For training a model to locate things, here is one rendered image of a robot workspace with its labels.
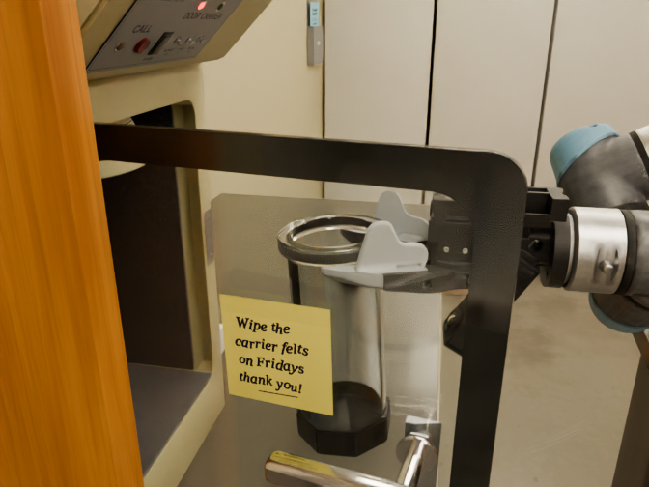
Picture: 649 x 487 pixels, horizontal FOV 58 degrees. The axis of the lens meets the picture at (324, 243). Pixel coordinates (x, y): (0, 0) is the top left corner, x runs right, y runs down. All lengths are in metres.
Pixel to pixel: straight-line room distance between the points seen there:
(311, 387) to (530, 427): 2.11
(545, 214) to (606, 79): 3.04
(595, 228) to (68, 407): 0.42
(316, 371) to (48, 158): 0.20
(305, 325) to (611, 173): 0.41
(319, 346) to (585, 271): 0.26
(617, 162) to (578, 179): 0.04
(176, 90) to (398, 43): 2.87
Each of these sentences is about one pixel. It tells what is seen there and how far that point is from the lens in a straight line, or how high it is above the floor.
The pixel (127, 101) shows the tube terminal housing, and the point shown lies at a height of 1.38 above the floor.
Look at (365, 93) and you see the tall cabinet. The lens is 3.49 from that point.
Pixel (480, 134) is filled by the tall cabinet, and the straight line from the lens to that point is 3.50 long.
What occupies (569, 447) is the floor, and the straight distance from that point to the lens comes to 2.41.
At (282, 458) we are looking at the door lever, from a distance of 0.37.
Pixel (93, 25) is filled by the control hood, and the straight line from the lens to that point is 0.40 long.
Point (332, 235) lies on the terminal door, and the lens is 0.33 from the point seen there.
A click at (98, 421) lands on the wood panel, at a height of 1.23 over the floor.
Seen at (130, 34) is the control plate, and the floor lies 1.44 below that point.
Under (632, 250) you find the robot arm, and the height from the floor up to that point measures 1.28.
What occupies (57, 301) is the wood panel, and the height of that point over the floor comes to 1.30.
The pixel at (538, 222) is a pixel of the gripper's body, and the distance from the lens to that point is 0.53.
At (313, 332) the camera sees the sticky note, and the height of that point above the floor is 1.27.
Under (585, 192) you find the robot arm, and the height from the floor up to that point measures 1.28.
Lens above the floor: 1.45
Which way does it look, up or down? 21 degrees down
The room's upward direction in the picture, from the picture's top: straight up
